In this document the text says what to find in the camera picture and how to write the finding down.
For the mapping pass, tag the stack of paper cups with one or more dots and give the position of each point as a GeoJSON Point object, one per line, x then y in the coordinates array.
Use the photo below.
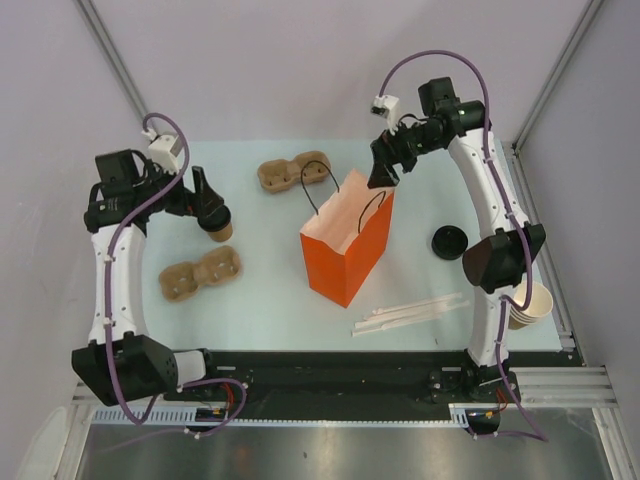
{"type": "Point", "coordinates": [540, 306]}

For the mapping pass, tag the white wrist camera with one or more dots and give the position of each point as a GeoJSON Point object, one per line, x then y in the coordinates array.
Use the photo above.
{"type": "Point", "coordinates": [164, 150]}
{"type": "Point", "coordinates": [387, 107]}

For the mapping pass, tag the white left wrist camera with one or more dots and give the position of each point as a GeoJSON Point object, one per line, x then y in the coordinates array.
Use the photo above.
{"type": "Point", "coordinates": [164, 150]}

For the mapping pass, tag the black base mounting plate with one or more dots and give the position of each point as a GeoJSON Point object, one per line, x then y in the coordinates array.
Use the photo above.
{"type": "Point", "coordinates": [366, 386]}

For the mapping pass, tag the brown pulp cup carrier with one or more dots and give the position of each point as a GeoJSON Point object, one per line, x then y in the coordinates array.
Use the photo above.
{"type": "Point", "coordinates": [181, 281]}

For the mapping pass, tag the black plastic cup lid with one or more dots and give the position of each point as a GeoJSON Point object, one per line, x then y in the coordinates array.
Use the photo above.
{"type": "Point", "coordinates": [216, 220]}

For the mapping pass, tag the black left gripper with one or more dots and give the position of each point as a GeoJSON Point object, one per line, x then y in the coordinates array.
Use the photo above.
{"type": "Point", "coordinates": [200, 203]}

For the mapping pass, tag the orange paper bag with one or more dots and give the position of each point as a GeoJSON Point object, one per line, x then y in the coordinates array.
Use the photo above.
{"type": "Point", "coordinates": [346, 237]}

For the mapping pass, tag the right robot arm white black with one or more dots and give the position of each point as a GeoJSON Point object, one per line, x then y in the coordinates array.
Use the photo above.
{"type": "Point", "coordinates": [500, 265]}

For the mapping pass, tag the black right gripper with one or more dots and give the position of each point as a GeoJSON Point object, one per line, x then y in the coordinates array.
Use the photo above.
{"type": "Point", "coordinates": [388, 150]}

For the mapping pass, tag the brown paper coffee cup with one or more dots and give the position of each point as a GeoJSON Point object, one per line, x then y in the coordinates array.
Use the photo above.
{"type": "Point", "coordinates": [221, 234]}

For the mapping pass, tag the aluminium frame rail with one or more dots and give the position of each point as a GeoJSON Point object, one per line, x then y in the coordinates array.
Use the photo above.
{"type": "Point", "coordinates": [558, 387]}

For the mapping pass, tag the white slotted cable duct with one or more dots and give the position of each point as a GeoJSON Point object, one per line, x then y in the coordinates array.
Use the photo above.
{"type": "Point", "coordinates": [204, 417]}

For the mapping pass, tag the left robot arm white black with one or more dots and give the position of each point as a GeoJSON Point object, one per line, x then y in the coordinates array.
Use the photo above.
{"type": "Point", "coordinates": [121, 362]}

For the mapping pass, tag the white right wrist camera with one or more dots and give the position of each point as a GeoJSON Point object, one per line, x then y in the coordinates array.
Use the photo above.
{"type": "Point", "coordinates": [387, 107]}

